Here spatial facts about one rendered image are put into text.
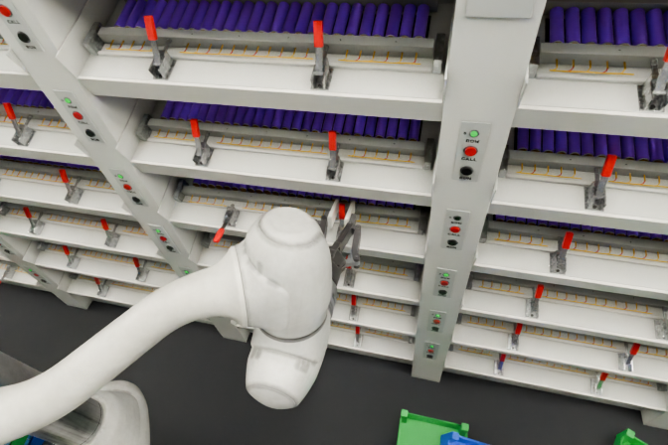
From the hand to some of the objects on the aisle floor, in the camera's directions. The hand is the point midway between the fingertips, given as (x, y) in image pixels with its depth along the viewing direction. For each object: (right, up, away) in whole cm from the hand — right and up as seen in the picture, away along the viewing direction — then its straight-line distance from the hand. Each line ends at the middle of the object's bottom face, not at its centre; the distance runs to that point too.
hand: (341, 214), depth 91 cm
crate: (+26, -80, +38) cm, 92 cm away
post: (-36, -43, +77) cm, 95 cm away
